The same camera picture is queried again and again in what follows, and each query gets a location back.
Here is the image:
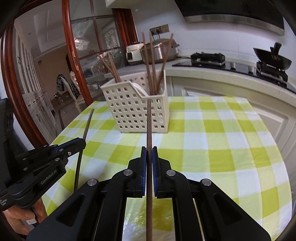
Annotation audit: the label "brown wooden chopstick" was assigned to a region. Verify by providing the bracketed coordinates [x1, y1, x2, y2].
[149, 31, 157, 95]
[142, 32, 153, 95]
[146, 98, 152, 241]
[73, 108, 95, 193]
[156, 33, 174, 94]
[107, 53, 121, 83]
[98, 55, 118, 83]

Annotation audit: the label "white plastic spoon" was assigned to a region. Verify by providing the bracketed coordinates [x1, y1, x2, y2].
[132, 82, 149, 97]

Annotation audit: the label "person's left hand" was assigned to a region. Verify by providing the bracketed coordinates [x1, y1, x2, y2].
[3, 198, 47, 235]

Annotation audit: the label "white ornate chair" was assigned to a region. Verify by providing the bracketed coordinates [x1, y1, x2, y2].
[56, 74, 85, 113]

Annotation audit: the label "silver rice cooker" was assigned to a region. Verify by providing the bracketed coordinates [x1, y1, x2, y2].
[146, 39, 180, 64]

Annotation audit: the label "black gas hob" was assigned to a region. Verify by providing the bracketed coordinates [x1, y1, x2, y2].
[173, 52, 295, 93]

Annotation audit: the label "white upper cabinets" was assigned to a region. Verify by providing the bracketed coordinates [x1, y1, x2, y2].
[105, 0, 177, 9]

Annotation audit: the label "black range hood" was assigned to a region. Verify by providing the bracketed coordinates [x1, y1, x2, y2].
[175, 0, 285, 36]

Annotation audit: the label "white electric pressure cooker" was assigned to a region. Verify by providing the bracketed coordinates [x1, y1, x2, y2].
[126, 43, 144, 65]

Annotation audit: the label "cream perforated utensil basket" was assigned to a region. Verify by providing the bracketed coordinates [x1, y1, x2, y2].
[101, 71, 170, 133]

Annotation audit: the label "black wok with lid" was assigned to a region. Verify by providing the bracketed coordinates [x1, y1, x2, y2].
[253, 42, 292, 70]

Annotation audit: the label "green checked tablecloth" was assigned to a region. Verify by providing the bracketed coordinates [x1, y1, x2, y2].
[54, 96, 292, 240]

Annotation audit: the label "wall power socket strip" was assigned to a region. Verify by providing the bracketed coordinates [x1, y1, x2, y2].
[149, 24, 170, 36]

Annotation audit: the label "red framed glass door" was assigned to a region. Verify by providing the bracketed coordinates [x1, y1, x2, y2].
[1, 1, 137, 148]

